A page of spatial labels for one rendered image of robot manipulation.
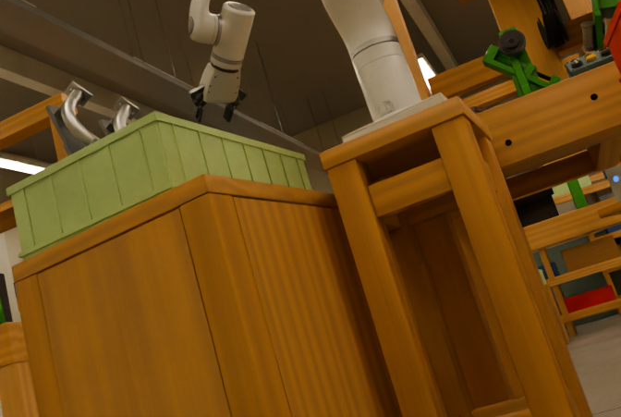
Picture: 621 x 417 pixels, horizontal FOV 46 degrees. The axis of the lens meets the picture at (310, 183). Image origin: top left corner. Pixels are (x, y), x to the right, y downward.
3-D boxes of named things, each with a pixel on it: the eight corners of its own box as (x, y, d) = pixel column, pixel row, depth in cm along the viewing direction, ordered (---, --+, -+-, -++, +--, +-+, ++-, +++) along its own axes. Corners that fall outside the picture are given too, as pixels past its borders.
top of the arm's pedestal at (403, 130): (464, 112, 145) (457, 94, 146) (322, 170, 156) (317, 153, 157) (493, 141, 174) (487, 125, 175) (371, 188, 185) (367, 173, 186)
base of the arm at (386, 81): (420, 101, 154) (392, 25, 158) (347, 139, 163) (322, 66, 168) (455, 112, 170) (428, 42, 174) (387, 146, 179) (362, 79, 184)
